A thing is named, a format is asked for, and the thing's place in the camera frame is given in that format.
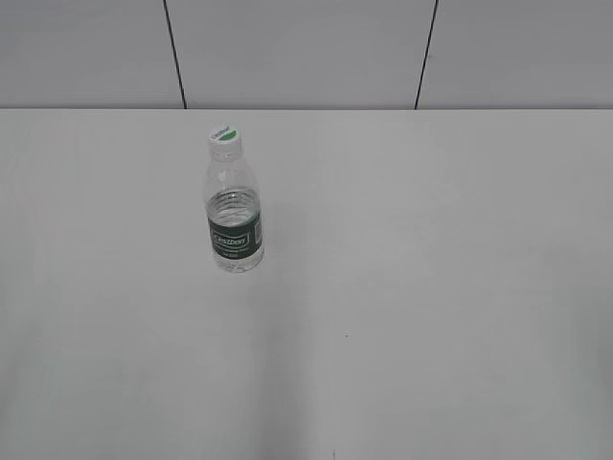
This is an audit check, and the white green bottle cap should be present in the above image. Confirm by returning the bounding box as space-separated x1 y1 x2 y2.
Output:
207 124 243 156

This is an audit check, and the clear cestbon water bottle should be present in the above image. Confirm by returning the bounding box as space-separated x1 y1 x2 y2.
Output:
203 150 264 273

